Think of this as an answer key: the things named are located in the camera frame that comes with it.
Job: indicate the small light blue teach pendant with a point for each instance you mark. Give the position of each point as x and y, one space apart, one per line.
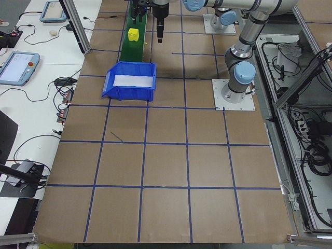
53 11

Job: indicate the large light blue teach pendant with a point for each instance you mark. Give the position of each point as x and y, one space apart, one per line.
18 68

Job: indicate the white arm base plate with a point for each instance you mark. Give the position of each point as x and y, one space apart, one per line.
207 28
218 103

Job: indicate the white paper box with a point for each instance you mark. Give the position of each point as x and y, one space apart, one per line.
288 57

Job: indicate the black stand base plate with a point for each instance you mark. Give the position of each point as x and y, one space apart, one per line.
23 190

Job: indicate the small black adapter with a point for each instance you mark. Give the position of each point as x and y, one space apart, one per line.
70 27

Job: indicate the black electronic device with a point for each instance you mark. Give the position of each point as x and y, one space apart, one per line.
319 127

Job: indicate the yellow foam block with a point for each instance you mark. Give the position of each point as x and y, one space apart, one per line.
133 35

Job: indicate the white foam pad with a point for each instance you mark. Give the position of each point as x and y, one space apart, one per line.
133 81

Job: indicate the blue plastic bin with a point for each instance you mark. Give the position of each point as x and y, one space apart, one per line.
129 93

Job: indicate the diagonal aluminium bar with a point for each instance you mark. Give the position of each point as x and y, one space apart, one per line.
301 83

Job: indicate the white computer mouse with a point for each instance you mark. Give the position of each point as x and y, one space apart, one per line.
53 32

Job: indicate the black monitor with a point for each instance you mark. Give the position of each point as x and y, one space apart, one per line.
6 137

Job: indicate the small circuit board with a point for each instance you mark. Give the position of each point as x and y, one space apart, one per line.
63 115
68 96

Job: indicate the black box with red parts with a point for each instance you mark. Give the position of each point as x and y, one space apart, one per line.
10 39

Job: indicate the aluminium corner bar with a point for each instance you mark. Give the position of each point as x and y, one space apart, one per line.
18 237
311 240

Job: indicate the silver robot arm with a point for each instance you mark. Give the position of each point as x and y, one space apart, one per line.
228 18
246 39

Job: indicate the white power strip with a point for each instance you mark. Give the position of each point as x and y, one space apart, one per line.
301 127

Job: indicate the tall aluminium profile post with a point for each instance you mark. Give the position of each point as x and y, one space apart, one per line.
77 28

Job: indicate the green conveyor belt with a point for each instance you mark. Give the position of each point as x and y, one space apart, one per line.
132 52

